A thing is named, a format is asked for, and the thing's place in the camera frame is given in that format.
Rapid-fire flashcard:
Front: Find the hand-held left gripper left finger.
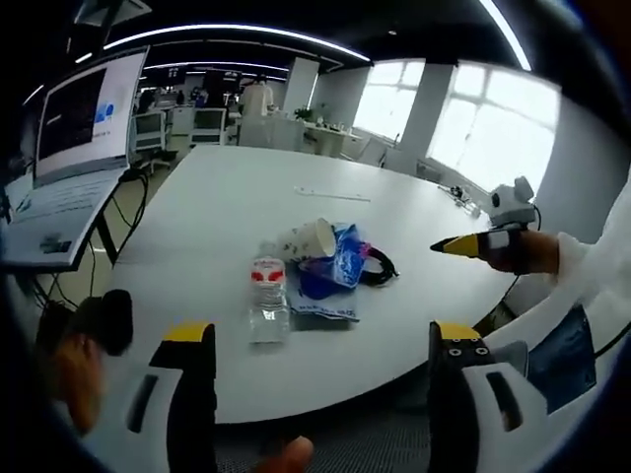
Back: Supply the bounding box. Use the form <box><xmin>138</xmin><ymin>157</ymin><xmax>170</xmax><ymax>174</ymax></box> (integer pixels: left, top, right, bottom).
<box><xmin>88</xmin><ymin>318</ymin><xmax>219</xmax><ymax>473</ymax></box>

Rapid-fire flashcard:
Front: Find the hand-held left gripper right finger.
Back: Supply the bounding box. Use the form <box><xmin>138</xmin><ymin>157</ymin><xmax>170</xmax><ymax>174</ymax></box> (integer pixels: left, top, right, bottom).
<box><xmin>427</xmin><ymin>319</ymin><xmax>549</xmax><ymax>473</ymax></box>

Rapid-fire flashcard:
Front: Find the clear plastic water bottle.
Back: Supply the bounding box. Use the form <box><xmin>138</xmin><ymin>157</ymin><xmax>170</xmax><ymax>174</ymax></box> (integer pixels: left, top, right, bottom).
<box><xmin>246</xmin><ymin>240</ymin><xmax>293</xmax><ymax>345</ymax></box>

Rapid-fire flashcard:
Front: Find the blue plastic bag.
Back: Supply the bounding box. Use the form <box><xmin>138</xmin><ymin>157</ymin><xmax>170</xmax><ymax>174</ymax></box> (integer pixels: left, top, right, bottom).
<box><xmin>288</xmin><ymin>223</ymin><xmax>372</xmax><ymax>324</ymax></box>

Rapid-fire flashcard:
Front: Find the printed paper cup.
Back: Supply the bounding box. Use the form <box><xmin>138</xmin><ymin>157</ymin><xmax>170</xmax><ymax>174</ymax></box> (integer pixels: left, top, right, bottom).
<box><xmin>275</xmin><ymin>217</ymin><xmax>339</xmax><ymax>261</ymax></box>

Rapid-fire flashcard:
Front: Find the person's right hand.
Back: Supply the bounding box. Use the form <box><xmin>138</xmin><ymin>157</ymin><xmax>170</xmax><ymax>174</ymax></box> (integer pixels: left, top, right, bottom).
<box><xmin>486</xmin><ymin>230</ymin><xmax>564</xmax><ymax>276</ymax></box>

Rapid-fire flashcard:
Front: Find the person's left hand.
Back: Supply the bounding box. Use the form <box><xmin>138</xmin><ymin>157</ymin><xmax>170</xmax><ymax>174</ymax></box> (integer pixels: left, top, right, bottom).
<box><xmin>254</xmin><ymin>436</ymin><xmax>316</xmax><ymax>473</ymax></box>

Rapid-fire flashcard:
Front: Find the bright window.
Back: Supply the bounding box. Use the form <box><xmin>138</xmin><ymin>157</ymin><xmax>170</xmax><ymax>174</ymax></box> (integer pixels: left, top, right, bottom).
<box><xmin>424</xmin><ymin>63</ymin><xmax>561</xmax><ymax>189</ymax></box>
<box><xmin>352</xmin><ymin>59</ymin><xmax>428</xmax><ymax>142</ymax></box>

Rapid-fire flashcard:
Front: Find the person's white jacket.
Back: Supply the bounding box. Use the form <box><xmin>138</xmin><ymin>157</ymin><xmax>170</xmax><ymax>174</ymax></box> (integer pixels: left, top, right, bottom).
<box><xmin>475</xmin><ymin>275</ymin><xmax>631</xmax><ymax>375</ymax></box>

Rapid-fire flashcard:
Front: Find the person's blue jeans leg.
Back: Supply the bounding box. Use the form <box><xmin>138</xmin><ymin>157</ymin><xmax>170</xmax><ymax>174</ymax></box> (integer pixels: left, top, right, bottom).
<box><xmin>526</xmin><ymin>304</ymin><xmax>598</xmax><ymax>416</ymax></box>

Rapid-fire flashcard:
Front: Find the white flat strip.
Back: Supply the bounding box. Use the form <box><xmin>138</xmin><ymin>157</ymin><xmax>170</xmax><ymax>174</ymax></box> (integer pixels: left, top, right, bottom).
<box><xmin>293</xmin><ymin>184</ymin><xmax>372</xmax><ymax>204</ymax></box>

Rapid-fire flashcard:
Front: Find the black laptop stand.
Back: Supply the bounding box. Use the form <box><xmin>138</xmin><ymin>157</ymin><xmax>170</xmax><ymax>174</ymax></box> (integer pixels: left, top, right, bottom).
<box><xmin>73</xmin><ymin>169</ymin><xmax>152</xmax><ymax>277</ymax></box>

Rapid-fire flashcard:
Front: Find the white oval table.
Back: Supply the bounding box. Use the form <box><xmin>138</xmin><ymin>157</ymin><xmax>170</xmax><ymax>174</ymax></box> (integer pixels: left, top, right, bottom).
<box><xmin>105</xmin><ymin>144</ymin><xmax>541</xmax><ymax>426</ymax></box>

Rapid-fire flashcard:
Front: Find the white office chair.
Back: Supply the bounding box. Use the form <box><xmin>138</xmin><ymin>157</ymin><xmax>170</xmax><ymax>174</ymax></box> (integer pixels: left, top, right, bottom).
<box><xmin>131</xmin><ymin>109</ymin><xmax>168</xmax><ymax>154</ymax></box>
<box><xmin>188</xmin><ymin>107</ymin><xmax>229</xmax><ymax>148</ymax></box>

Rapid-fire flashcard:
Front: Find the open silver laptop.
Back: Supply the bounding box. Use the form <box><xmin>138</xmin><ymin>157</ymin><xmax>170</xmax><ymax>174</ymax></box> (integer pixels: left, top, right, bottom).
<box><xmin>0</xmin><ymin>45</ymin><xmax>151</xmax><ymax>271</ymax></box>

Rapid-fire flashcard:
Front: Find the ceiling light strip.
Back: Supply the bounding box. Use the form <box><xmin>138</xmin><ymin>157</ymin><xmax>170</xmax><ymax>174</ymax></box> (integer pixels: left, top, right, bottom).
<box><xmin>101</xmin><ymin>24</ymin><xmax>372</xmax><ymax>64</ymax></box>

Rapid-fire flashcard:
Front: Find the small white device with cable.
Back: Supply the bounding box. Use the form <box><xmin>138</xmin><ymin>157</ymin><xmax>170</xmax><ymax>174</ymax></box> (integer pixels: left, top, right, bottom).
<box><xmin>437</xmin><ymin>183</ymin><xmax>483</xmax><ymax>219</ymax></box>

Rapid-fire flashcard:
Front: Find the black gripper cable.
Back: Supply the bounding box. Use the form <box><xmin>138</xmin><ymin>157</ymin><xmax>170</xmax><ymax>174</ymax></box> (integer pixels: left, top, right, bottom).
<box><xmin>593</xmin><ymin>314</ymin><xmax>631</xmax><ymax>357</ymax></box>

